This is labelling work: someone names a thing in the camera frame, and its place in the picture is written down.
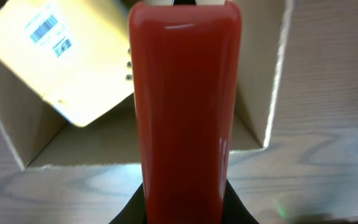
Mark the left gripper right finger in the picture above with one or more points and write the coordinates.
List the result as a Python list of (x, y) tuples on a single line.
[(234, 211)]

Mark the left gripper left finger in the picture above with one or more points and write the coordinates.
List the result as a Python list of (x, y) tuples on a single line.
[(134, 211)]

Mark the yellow sticky note pad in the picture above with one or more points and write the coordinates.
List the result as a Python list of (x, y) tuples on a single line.
[(74, 54)]

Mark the open cardboard box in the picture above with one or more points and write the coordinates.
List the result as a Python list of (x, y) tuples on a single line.
[(39, 137)]

